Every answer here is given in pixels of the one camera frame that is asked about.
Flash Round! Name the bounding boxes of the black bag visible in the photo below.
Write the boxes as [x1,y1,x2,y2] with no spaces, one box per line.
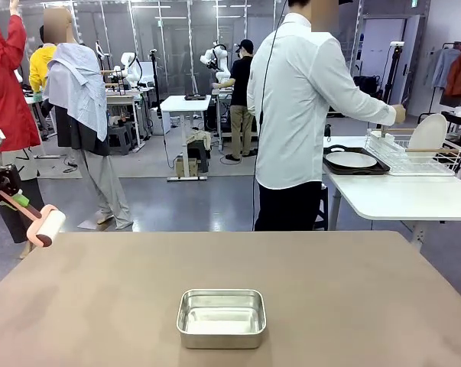
[352,75,380,95]

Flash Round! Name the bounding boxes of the pink lint roller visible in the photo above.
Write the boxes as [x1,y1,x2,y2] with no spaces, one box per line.
[0,190,67,248]

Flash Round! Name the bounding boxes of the black camera tripod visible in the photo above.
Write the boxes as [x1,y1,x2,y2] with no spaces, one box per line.
[377,41,406,129]

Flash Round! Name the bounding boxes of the person's right forearm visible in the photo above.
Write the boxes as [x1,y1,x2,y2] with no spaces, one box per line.
[351,86,398,124]

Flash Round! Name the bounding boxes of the rectangular steel container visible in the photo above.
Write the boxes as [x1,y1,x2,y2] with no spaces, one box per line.
[176,288,268,349]

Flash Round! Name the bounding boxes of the person in yellow top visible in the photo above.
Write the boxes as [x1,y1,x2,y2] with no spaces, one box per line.
[28,24,58,101]

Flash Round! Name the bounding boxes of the person in white shirt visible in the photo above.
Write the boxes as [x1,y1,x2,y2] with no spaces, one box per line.
[247,0,407,232]

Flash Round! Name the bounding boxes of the white wire dish rack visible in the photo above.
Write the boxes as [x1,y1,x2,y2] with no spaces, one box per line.
[363,128,461,177]

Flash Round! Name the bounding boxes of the mannequin in red jacket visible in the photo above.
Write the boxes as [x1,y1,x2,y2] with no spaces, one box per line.
[0,0,47,261]

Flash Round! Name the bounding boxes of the cardboard box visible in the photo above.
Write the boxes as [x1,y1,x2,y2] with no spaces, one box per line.
[174,157,200,179]

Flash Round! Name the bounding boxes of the brown plastic serving tray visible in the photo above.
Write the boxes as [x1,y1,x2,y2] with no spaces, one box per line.
[323,144,391,176]

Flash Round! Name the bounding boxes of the person with black cap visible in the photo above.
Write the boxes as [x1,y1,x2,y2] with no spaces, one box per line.
[213,37,256,162]

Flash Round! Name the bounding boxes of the dark stool with cloth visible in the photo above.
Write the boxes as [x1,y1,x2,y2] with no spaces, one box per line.
[186,129,213,174]

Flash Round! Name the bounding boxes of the mannequin with striped shirt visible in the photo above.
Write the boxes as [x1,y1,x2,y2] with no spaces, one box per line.
[41,7,135,231]

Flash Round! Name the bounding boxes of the white frame workbench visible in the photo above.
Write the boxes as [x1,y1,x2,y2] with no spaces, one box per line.
[104,86,154,151]

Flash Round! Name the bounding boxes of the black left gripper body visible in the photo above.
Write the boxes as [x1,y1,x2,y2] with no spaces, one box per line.
[0,164,21,200]

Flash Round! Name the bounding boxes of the white table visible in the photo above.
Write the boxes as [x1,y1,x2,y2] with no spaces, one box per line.
[321,135,461,252]

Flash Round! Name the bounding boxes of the clothes rack with garments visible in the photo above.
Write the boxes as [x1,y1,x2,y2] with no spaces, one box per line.
[424,41,461,115]

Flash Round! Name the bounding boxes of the dark plastic stool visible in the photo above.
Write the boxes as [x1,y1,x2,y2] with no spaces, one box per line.
[107,124,136,156]

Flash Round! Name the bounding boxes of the white standing desk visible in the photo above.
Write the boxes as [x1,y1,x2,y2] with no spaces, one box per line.
[159,94,213,182]

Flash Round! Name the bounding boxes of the round white plate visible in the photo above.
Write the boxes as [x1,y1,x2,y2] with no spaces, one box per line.
[407,113,448,158]
[325,151,378,169]

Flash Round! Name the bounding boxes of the grey plastic stool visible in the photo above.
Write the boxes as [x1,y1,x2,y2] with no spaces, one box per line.
[315,185,330,231]

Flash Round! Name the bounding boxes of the white cutlery holder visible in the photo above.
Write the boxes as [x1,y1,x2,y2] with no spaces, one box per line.
[368,129,398,145]

